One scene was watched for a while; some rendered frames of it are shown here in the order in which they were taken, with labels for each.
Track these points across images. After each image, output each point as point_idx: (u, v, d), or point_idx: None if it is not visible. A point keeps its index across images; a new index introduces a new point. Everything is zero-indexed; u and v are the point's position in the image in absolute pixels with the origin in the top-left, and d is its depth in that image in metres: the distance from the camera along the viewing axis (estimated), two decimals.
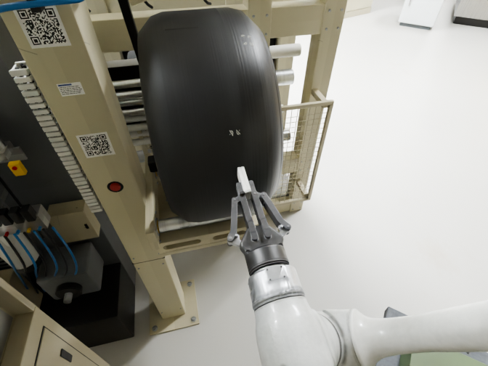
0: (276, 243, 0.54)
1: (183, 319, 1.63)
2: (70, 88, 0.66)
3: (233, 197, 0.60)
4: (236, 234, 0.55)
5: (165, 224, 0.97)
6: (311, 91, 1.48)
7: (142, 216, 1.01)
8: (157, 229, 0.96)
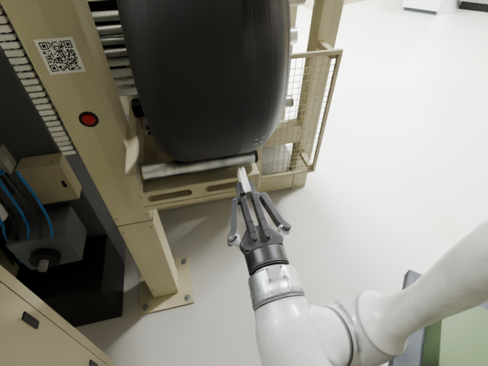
0: (276, 243, 0.54)
1: (176, 298, 1.49)
2: None
3: (233, 197, 0.60)
4: (236, 234, 0.55)
5: None
6: (317, 43, 1.34)
7: (123, 162, 0.87)
8: (141, 168, 0.85)
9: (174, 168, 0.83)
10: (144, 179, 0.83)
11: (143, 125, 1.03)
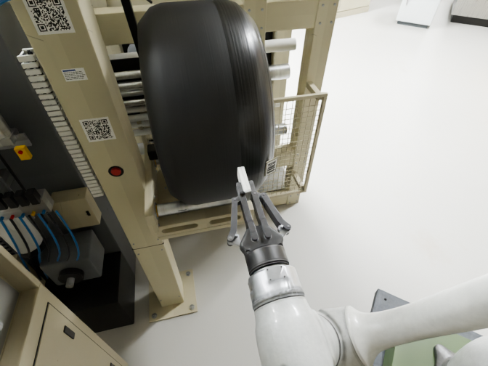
0: (276, 243, 0.54)
1: (181, 306, 1.67)
2: (74, 74, 0.71)
3: (233, 197, 0.60)
4: (236, 234, 0.55)
5: (164, 207, 1.01)
6: (306, 84, 1.52)
7: (141, 200, 1.05)
8: (156, 212, 1.00)
9: None
10: None
11: None
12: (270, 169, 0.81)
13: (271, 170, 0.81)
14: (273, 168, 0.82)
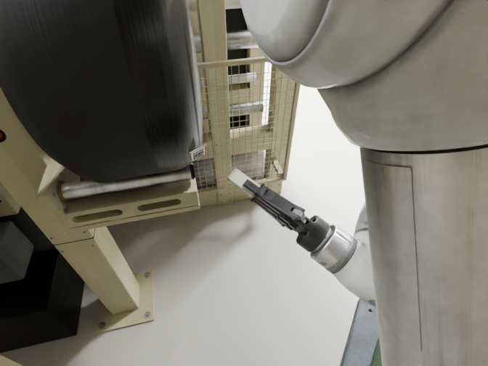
0: (303, 229, 0.60)
1: (136, 314, 1.41)
2: None
3: (253, 201, 0.67)
4: (282, 223, 0.67)
5: (71, 192, 0.75)
6: None
7: None
8: (61, 197, 0.75)
9: None
10: None
11: None
12: (197, 155, 0.66)
13: (198, 155, 0.66)
14: (201, 154, 0.66)
